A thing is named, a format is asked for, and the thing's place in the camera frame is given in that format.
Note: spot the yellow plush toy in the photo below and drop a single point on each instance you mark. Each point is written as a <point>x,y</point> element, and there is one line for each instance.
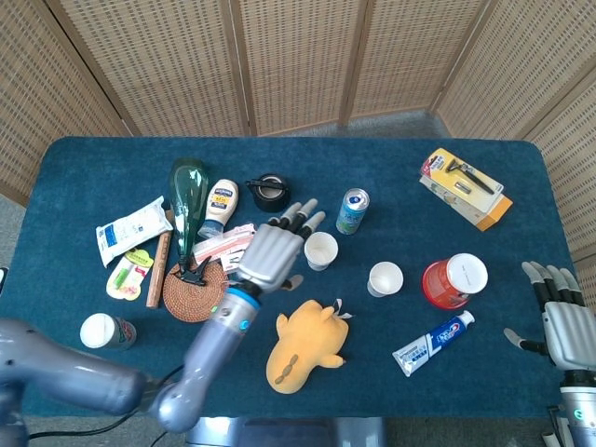
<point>302,344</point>

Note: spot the woven wooden folding screen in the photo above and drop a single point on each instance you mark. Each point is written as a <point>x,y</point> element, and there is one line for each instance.
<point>298,60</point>

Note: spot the green lip balm blister pack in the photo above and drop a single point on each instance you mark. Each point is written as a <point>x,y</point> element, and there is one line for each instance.
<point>128,277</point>

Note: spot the razor blister pack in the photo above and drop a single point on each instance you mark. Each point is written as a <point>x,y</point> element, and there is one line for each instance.
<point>458,179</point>

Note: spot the white mayonnaise squeeze bottle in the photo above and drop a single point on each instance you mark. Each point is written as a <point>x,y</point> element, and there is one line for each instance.
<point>221,202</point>

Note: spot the black tape roll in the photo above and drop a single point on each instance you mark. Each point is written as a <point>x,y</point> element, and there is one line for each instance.
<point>272,202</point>

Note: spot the printed can white lid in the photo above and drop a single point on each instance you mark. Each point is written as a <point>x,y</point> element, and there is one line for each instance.
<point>107,331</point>

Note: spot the green spray bottle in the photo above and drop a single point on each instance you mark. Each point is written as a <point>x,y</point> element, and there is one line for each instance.
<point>188,200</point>

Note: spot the white wet wipes pack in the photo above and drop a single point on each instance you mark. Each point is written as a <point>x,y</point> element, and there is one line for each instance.
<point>130,230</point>

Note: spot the white orange cardboard box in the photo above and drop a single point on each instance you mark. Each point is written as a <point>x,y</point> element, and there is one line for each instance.
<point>493,214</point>

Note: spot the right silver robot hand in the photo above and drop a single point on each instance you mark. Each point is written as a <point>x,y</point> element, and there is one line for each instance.
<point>570,335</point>

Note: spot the white paper cup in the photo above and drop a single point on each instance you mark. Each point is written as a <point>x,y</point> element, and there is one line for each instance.
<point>319,267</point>
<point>385,278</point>
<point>321,243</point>

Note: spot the blue felt table cover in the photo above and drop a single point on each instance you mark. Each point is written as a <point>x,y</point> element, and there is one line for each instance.
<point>372,158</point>

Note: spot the round woven rattan coaster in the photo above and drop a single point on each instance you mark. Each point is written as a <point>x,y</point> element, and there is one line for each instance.
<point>186,302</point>

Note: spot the small white box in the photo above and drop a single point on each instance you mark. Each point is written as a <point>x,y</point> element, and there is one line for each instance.
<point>230,263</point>

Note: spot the blue green drink can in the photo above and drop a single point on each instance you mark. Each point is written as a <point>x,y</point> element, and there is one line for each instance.
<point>351,216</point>

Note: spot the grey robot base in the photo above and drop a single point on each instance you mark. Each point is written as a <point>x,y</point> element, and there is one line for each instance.
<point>288,433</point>

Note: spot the blue white toothpaste tube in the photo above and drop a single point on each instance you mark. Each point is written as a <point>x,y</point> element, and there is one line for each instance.
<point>433,342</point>

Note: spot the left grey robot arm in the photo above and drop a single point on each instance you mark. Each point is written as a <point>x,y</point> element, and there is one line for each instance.
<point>219,340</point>

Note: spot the brown wooden stick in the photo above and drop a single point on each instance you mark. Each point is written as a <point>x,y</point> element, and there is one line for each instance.
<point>158,274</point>

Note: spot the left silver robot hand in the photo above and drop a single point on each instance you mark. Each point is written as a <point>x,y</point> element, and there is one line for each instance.
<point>272,251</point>

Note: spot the red canister white lid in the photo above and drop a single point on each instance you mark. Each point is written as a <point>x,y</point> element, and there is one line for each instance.
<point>454,281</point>

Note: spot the pink toothbrush package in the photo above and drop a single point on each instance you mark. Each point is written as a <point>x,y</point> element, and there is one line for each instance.
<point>223,244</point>

